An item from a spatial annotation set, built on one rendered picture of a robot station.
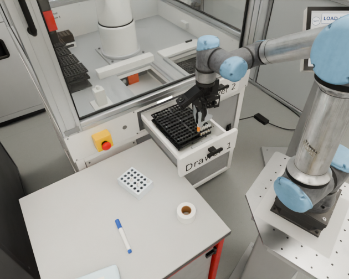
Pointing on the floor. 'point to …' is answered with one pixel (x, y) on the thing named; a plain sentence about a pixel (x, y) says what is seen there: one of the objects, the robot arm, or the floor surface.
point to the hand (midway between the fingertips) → (197, 123)
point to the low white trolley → (172, 245)
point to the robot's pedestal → (272, 262)
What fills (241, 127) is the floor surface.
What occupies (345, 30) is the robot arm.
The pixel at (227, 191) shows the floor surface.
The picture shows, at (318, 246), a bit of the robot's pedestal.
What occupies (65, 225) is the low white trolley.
